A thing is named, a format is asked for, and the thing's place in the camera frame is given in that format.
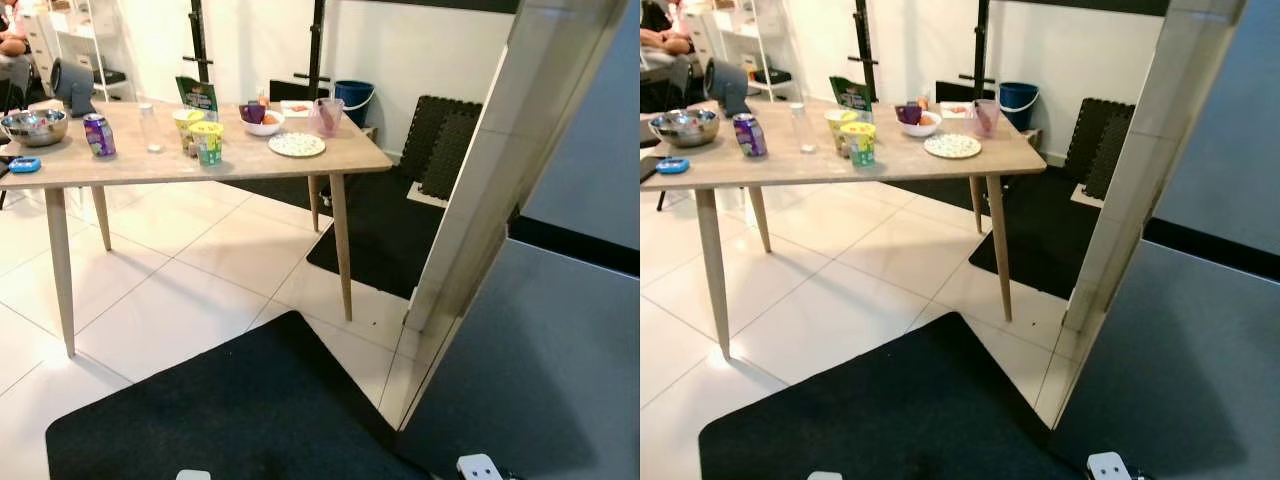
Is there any grey freezer door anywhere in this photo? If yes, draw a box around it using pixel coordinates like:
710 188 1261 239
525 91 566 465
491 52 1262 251
518 0 641 251
1150 0 1280 256

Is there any steel mixing bowl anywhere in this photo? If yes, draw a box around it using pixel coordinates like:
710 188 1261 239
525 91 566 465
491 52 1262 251
648 108 721 149
0 108 71 148

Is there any purple drink can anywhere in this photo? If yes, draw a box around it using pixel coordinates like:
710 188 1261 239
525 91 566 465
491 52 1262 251
732 113 768 159
82 113 117 159

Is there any dark chair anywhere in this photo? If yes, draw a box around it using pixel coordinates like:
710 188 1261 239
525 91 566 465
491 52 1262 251
640 50 701 113
0 55 36 111

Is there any seated person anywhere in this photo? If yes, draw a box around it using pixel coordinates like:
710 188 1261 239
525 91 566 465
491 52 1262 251
640 0 696 56
0 0 31 56

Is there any black foam mat stack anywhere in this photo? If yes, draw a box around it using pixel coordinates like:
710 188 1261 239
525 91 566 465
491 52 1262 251
1062 97 1136 201
400 95 483 201

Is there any white shelf unit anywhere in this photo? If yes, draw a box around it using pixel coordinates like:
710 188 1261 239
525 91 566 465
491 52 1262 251
690 0 791 101
20 0 131 101

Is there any instant noodle cup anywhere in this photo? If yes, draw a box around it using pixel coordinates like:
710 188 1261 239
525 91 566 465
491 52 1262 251
840 121 878 168
824 108 859 158
188 121 226 167
172 108 206 156

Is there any large black floor mat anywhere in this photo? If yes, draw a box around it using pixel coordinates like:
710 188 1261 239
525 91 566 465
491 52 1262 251
880 165 1101 301
220 165 446 301

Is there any green printed box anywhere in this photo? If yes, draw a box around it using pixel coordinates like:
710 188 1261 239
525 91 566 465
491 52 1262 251
829 76 873 111
176 76 219 113

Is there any light wooden table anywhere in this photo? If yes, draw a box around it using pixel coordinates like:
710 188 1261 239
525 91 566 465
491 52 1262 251
640 98 1048 361
0 98 393 359

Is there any black stand pole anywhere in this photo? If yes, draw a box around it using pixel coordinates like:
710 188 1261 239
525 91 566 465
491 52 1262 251
853 0 879 101
188 0 213 83
305 0 331 101
968 0 993 101

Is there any black rounded floor mat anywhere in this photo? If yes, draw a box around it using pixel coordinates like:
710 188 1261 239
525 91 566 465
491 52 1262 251
698 312 1086 480
45 310 431 480

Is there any blue bucket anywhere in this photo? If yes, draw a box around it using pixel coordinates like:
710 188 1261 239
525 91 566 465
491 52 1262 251
998 81 1041 132
333 80 376 128

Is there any patterned white plate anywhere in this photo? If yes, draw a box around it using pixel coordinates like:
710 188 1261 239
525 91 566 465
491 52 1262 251
923 133 983 160
268 132 327 159

